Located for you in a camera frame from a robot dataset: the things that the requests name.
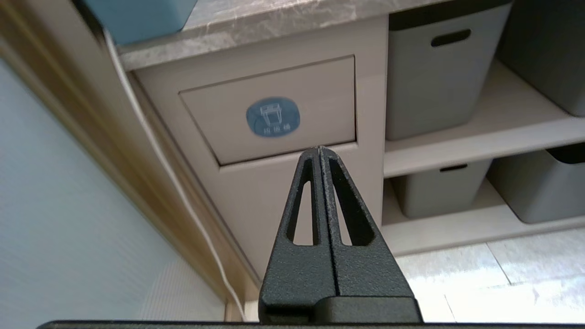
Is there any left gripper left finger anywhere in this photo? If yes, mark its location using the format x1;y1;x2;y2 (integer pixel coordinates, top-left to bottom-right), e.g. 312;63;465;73
258;147;338;323

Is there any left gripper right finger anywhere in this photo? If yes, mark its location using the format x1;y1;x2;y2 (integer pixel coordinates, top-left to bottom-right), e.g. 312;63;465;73
319;146;423;323

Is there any beige counter cabinet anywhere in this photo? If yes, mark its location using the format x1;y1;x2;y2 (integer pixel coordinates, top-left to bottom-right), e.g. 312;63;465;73
130;15;390;280

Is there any blue round trash sticker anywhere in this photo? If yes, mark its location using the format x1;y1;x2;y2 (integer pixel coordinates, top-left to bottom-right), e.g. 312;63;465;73
246;96;301;138

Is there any beige trash bin flap door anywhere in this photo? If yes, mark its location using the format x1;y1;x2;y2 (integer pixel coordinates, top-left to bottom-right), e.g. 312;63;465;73
179;55;357;166

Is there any beige open shelf unit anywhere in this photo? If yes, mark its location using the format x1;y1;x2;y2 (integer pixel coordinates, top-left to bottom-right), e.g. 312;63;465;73
381;58;585;257

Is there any grey marble countertop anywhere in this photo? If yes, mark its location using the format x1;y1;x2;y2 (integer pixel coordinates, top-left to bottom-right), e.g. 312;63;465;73
117;0;457;71

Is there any blue plastic box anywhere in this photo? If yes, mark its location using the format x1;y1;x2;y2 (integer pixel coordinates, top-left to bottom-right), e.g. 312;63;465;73
82;0;199;46

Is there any grey storage bin with handle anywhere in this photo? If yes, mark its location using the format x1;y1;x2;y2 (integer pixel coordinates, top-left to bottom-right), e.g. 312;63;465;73
385;0;514;141
391;159;494;219

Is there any white cable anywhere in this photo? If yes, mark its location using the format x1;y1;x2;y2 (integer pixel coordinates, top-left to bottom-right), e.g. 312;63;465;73
101;27;247;322

